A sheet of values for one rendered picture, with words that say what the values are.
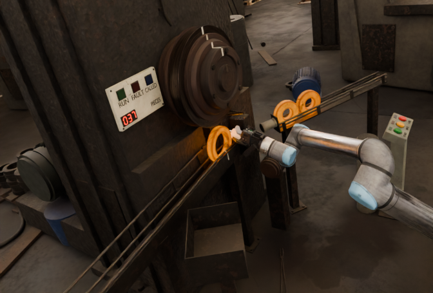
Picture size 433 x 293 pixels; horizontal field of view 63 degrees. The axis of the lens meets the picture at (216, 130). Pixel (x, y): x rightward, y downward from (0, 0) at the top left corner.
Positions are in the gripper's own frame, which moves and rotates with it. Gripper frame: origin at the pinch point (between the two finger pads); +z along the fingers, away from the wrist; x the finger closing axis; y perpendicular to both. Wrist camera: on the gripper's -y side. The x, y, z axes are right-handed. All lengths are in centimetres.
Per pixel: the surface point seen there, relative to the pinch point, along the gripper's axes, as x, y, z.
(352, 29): -259, -11, -1
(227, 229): 52, -5, -31
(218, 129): 12.8, 10.0, -0.2
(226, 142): 6.8, -1.3, -2.4
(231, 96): 10.2, 29.3, -3.7
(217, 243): 60, -6, -31
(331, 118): -171, -71, -23
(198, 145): 21.0, 1.8, 5.7
